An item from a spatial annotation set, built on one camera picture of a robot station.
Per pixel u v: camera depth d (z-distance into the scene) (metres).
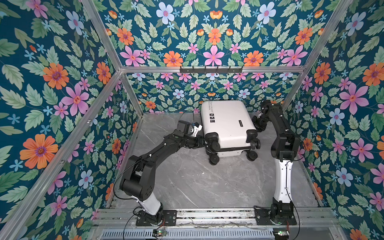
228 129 0.83
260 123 0.88
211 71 0.93
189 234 0.77
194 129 0.81
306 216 0.76
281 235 0.70
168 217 0.74
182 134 0.70
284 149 0.64
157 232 0.71
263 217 0.74
